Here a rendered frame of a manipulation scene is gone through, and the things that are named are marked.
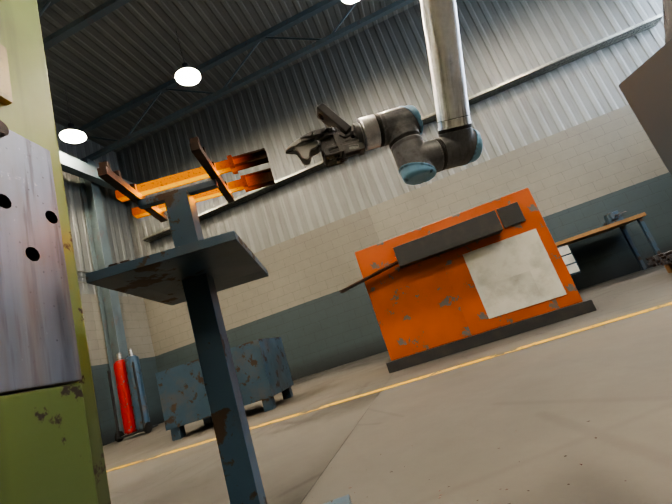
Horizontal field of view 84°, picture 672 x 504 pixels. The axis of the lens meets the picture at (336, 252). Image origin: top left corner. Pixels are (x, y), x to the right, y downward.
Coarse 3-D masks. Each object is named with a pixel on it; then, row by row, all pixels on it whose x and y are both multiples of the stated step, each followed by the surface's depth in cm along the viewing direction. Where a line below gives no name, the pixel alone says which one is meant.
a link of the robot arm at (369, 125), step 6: (372, 114) 102; (360, 120) 100; (366, 120) 100; (372, 120) 100; (360, 126) 101; (366, 126) 99; (372, 126) 99; (378, 126) 99; (366, 132) 99; (372, 132) 99; (378, 132) 100; (366, 138) 100; (372, 138) 100; (378, 138) 101; (366, 144) 101; (372, 144) 102; (378, 144) 102; (366, 150) 104
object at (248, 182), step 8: (240, 176) 111; (248, 176) 113; (256, 176) 113; (264, 176) 113; (272, 176) 113; (232, 184) 111; (240, 184) 111; (248, 184) 112; (256, 184) 112; (264, 184) 113; (272, 184) 114; (208, 192) 110; (216, 192) 111; (232, 192) 114; (200, 200) 112; (136, 208) 109; (160, 208) 109; (136, 216) 109; (144, 216) 111
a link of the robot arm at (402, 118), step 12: (396, 108) 102; (408, 108) 101; (384, 120) 100; (396, 120) 100; (408, 120) 100; (420, 120) 101; (384, 132) 100; (396, 132) 100; (420, 132) 103; (384, 144) 104
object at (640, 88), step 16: (656, 64) 44; (624, 80) 48; (640, 80) 46; (656, 80) 44; (624, 96) 49; (640, 96) 47; (656, 96) 45; (640, 112) 47; (656, 112) 45; (656, 128) 46; (656, 144) 46
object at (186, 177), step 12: (228, 156) 99; (240, 156) 100; (252, 156) 101; (264, 156) 100; (216, 168) 99; (228, 168) 100; (240, 168) 101; (156, 180) 98; (168, 180) 98; (180, 180) 98; (192, 180) 100; (120, 192) 97; (144, 192) 98; (156, 192) 100
